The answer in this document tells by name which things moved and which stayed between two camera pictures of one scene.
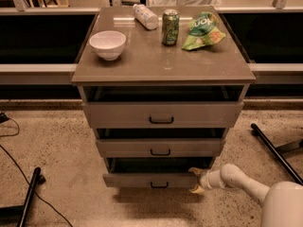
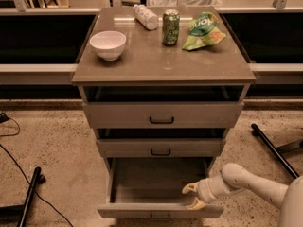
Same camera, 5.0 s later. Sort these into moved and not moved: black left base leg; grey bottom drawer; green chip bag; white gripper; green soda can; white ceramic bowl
Moved: grey bottom drawer; white gripper
Not moved: green chip bag; green soda can; black left base leg; white ceramic bowl
